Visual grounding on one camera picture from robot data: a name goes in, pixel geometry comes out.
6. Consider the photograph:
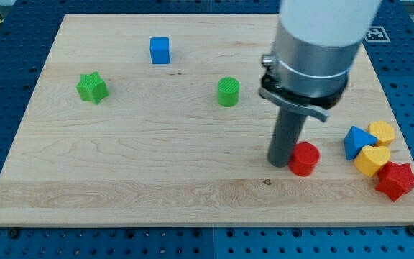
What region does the yellow heart block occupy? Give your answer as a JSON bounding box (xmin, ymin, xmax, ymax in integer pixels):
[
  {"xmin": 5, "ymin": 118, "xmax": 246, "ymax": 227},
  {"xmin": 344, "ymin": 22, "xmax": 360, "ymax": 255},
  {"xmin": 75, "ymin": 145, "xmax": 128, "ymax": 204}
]
[{"xmin": 354, "ymin": 145, "xmax": 391, "ymax": 177}]

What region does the green star block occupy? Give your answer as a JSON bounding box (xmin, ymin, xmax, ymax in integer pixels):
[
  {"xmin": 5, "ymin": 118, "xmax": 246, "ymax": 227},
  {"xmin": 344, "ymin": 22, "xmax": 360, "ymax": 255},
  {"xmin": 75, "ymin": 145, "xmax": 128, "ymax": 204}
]
[{"xmin": 76, "ymin": 71, "xmax": 109, "ymax": 105}]

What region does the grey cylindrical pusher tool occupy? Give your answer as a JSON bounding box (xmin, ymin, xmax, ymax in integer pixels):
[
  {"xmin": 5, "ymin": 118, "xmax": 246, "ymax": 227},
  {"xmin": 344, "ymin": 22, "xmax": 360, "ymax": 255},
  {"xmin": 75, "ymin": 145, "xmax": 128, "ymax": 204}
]
[{"xmin": 267, "ymin": 108, "xmax": 306, "ymax": 168}]

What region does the green cylinder block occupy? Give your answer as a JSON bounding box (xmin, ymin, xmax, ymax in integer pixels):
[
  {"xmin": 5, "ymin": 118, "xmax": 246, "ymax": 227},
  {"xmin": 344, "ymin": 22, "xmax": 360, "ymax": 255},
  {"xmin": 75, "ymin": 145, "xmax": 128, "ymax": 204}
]
[{"xmin": 217, "ymin": 77, "xmax": 240, "ymax": 107}]

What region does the red cylinder block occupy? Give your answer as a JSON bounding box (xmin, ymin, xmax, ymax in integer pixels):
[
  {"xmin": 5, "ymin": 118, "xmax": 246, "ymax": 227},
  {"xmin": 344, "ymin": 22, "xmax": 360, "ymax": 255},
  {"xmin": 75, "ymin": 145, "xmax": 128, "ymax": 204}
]
[{"xmin": 288, "ymin": 142, "xmax": 321, "ymax": 177}]

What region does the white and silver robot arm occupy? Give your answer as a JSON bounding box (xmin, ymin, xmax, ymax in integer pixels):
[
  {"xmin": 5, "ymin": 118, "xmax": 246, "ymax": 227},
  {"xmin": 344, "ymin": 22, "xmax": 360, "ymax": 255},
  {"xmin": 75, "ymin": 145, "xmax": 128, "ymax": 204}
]
[{"xmin": 259, "ymin": 0, "xmax": 381, "ymax": 122}]

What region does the blue cube block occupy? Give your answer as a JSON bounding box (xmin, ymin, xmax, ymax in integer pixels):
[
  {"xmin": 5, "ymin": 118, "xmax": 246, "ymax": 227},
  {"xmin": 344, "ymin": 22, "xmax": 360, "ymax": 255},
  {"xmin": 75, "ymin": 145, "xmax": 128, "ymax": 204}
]
[{"xmin": 149, "ymin": 37, "xmax": 170, "ymax": 64}]

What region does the yellow hexagon block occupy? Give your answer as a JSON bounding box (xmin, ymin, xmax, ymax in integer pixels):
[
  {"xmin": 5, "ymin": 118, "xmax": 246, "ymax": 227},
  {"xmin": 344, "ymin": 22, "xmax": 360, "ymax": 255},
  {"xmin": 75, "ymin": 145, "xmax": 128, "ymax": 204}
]
[{"xmin": 367, "ymin": 120, "xmax": 395, "ymax": 147}]

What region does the light wooden board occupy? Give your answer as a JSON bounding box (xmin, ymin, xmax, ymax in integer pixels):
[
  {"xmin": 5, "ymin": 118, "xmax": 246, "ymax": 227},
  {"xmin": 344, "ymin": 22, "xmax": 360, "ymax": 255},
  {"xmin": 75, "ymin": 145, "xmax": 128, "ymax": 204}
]
[{"xmin": 0, "ymin": 14, "xmax": 414, "ymax": 227}]

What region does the red star block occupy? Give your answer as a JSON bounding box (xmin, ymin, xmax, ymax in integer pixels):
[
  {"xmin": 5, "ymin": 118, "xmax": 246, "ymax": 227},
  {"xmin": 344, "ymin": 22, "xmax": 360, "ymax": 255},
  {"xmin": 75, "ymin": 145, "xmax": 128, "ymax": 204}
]
[{"xmin": 375, "ymin": 161, "xmax": 414, "ymax": 202}]

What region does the blue triangle block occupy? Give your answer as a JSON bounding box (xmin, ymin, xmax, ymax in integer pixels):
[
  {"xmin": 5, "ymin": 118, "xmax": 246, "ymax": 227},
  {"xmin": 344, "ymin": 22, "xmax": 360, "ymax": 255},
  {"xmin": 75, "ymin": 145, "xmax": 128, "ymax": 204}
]
[{"xmin": 344, "ymin": 126, "xmax": 378, "ymax": 160}]

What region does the white fiducial marker tag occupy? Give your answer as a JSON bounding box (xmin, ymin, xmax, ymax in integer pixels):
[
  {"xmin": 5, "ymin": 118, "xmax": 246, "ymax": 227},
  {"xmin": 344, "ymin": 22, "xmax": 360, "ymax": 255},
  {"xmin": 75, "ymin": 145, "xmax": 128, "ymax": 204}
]
[{"xmin": 364, "ymin": 26, "xmax": 390, "ymax": 42}]

